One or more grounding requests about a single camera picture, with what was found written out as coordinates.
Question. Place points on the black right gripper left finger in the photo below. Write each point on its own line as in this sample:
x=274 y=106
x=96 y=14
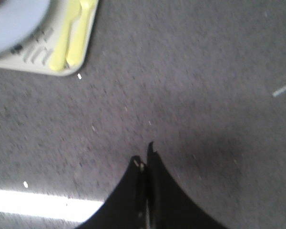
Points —
x=125 y=207

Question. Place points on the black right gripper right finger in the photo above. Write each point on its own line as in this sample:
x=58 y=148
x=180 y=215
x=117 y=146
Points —
x=169 y=206

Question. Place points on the light blue plate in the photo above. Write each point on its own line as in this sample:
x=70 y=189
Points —
x=19 y=19

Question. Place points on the white plastic tray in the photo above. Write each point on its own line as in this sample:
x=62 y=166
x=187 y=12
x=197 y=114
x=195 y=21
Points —
x=34 y=53

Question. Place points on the yellow plastic knife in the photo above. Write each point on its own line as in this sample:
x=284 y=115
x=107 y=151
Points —
x=58 y=58

